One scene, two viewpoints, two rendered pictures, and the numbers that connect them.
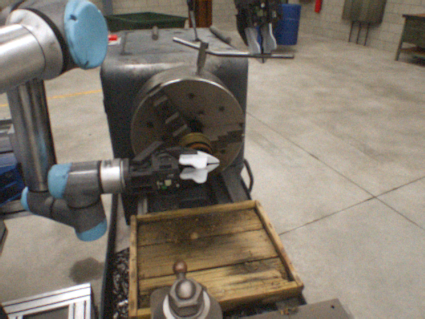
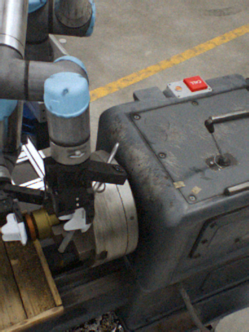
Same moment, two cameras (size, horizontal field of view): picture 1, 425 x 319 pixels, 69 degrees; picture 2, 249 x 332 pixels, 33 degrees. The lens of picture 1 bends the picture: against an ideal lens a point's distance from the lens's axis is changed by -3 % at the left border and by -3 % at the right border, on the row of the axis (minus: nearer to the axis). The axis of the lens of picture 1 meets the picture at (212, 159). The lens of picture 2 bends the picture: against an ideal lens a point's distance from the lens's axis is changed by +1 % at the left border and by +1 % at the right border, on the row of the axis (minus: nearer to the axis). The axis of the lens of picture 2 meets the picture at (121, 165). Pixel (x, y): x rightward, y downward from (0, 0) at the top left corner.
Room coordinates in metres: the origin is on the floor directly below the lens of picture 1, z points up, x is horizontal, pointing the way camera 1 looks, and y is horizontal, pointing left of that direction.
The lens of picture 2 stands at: (0.62, -0.60, 2.07)
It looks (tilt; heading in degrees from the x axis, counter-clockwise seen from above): 48 degrees down; 68
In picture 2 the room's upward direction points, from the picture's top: 11 degrees clockwise
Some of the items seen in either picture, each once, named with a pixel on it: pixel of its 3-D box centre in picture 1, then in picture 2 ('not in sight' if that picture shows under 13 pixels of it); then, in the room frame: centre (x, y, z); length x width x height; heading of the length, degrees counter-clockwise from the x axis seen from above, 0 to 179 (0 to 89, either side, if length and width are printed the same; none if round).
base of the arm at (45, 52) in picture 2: not in sight; (32, 43); (0.73, 0.70, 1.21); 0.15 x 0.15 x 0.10
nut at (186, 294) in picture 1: (186, 294); not in sight; (0.21, 0.03, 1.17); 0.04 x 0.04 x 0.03
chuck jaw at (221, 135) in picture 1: (224, 135); (78, 241); (0.77, -0.03, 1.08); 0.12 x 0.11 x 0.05; 102
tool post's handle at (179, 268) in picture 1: (180, 275); not in sight; (0.27, 0.04, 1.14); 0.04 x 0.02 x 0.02; 12
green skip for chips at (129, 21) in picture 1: (146, 41); not in sight; (5.90, 1.19, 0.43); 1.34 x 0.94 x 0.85; 38
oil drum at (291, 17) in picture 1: (287, 24); not in sight; (8.08, -1.78, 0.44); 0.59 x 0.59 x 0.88
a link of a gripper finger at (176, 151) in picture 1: (178, 157); (15, 211); (0.62, 0.08, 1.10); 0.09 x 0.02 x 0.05; 100
